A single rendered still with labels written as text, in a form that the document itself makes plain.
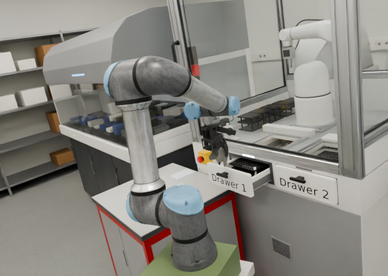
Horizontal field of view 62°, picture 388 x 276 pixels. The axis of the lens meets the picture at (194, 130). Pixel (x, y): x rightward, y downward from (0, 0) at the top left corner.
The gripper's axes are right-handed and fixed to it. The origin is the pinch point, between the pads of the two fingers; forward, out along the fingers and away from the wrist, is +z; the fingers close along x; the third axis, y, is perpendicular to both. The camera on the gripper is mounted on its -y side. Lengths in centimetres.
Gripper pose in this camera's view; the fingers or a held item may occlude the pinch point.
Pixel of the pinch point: (223, 162)
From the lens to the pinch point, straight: 150.7
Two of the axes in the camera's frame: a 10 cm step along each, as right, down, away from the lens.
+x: 6.0, 1.1, -7.9
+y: -7.8, 3.1, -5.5
